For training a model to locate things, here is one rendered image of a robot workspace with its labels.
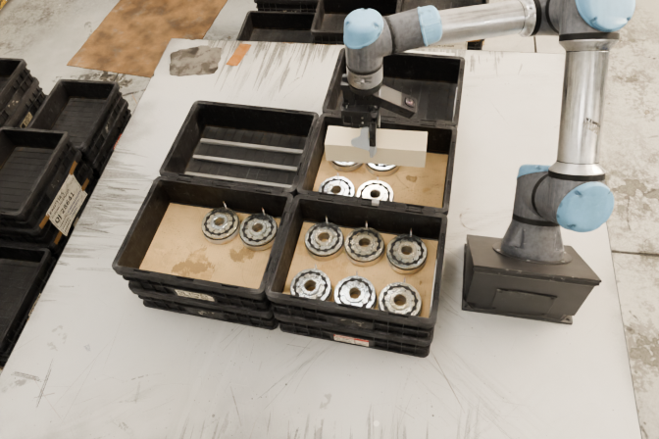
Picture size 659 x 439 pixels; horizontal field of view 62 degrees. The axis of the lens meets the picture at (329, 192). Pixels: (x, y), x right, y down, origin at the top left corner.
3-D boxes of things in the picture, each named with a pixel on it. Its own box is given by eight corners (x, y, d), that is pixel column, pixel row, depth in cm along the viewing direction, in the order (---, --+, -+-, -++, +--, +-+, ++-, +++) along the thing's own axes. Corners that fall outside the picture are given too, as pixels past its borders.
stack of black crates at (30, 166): (54, 192, 253) (0, 125, 217) (114, 198, 248) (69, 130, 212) (12, 268, 230) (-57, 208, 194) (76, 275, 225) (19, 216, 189)
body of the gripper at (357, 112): (347, 106, 128) (343, 66, 118) (383, 108, 127) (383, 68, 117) (342, 129, 124) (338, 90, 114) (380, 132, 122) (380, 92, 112)
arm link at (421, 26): (421, 7, 115) (372, 20, 114) (440, 0, 104) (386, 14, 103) (429, 44, 117) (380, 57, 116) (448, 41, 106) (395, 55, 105)
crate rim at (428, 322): (447, 219, 138) (448, 214, 136) (435, 329, 121) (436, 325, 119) (296, 198, 146) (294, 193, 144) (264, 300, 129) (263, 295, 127)
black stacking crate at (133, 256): (299, 219, 153) (294, 194, 144) (271, 316, 136) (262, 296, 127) (170, 200, 161) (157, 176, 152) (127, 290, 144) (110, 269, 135)
